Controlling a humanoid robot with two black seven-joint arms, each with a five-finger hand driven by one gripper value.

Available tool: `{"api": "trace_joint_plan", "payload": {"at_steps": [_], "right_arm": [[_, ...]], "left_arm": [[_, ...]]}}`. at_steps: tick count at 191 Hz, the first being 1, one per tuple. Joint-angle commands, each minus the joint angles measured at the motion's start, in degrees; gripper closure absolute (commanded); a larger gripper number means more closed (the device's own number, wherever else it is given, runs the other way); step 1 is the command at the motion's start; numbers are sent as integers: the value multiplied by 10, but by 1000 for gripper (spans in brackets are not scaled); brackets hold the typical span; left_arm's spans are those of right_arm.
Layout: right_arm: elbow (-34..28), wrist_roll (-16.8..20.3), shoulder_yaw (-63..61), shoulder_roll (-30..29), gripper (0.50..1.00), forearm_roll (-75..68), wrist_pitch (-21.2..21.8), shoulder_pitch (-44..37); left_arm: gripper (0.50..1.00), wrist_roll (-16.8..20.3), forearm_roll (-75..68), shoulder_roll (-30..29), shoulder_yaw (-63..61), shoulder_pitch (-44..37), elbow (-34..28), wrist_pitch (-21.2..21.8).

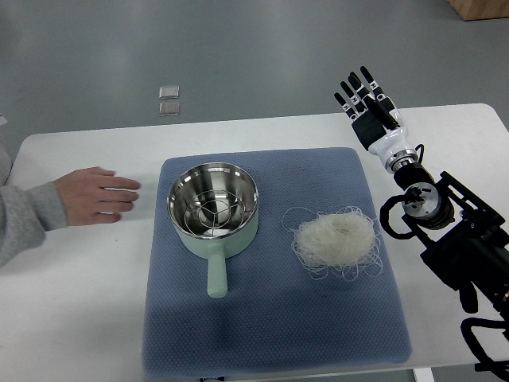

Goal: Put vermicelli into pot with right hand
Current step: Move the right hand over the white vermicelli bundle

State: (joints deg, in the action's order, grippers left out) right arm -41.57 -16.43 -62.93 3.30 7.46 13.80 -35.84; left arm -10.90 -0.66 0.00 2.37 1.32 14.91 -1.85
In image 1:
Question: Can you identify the mint green steel pot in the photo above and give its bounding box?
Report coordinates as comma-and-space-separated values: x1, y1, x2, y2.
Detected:
167, 162, 259, 298

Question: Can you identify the wire steaming rack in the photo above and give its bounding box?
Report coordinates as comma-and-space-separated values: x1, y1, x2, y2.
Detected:
184, 189, 245, 235

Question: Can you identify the white table leg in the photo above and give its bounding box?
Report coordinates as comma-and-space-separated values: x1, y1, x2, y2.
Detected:
413, 368, 435, 382

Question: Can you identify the wooden box corner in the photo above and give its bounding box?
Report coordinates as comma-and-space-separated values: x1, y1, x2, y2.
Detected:
447, 0, 508, 21

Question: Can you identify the grey sleeved forearm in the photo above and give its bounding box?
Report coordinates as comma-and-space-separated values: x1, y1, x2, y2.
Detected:
1, 182, 68, 265

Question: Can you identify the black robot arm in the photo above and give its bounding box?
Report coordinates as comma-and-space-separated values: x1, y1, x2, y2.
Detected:
380, 146, 508, 381

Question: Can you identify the lower metal floor plate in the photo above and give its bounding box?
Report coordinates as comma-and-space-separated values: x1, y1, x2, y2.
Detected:
158, 101, 181, 117

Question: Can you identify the white vermicelli nest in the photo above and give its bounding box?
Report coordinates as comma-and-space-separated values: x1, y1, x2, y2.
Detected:
281, 205, 384, 282

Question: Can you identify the blue textured mat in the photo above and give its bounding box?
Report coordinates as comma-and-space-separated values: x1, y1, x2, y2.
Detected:
142, 148, 412, 380

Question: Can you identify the person's bare hand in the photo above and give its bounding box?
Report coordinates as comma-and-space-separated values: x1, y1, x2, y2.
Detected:
53, 167, 141, 226

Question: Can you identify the upper metal floor plate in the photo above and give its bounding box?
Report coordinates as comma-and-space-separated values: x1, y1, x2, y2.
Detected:
159, 85, 180, 99

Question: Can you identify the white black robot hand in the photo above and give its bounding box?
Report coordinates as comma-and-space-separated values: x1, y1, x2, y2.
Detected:
334, 66, 418, 173

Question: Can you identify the metal floor plate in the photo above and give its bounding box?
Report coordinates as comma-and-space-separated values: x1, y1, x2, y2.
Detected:
159, 85, 180, 99
158, 101, 181, 117

